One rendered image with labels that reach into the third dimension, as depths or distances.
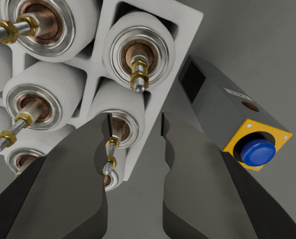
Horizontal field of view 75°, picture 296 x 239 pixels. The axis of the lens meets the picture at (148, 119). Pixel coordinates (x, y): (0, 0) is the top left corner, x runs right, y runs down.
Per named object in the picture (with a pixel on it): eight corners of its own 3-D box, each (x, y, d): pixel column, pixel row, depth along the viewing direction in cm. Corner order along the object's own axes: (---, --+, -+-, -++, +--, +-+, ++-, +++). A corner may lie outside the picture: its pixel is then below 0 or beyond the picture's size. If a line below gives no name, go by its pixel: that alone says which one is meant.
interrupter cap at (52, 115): (5, 117, 29) (2, 120, 28) (11, 73, 25) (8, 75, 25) (56, 134, 31) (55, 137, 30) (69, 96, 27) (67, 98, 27)
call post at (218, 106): (189, 53, 49) (246, 116, 23) (212, 62, 51) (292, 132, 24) (177, 78, 52) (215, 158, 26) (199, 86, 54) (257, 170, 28)
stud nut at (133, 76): (143, 66, 17) (143, 69, 17) (152, 81, 18) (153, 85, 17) (125, 77, 18) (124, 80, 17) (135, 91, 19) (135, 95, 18)
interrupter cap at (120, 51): (106, 79, 26) (106, 81, 26) (113, 18, 22) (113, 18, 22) (160, 89, 27) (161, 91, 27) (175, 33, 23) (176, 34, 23)
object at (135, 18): (113, 53, 42) (98, 85, 26) (119, 3, 37) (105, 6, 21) (156, 62, 43) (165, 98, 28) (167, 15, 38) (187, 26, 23)
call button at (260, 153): (248, 130, 24) (256, 140, 22) (273, 138, 25) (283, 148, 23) (230, 152, 26) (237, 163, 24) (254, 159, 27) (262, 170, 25)
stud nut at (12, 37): (-2, 40, 17) (-9, 42, 16) (-9, 18, 16) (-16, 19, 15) (22, 42, 17) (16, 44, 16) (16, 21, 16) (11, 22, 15)
